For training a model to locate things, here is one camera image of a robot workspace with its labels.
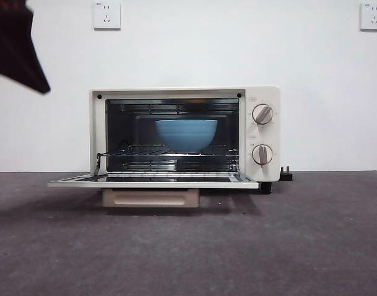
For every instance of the black power plug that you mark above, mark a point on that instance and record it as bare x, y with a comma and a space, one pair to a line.
286, 175

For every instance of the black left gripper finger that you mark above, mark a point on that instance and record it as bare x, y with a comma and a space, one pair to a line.
13, 46

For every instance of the blue ribbed bowl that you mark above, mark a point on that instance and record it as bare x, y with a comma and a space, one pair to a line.
187, 135

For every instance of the white toaster oven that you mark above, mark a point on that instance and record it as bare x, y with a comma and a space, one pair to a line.
262, 175

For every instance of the beige oven knob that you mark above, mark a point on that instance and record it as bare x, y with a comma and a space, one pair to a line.
263, 114
262, 154

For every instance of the white wall socket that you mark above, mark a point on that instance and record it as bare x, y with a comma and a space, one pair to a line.
374, 17
107, 15

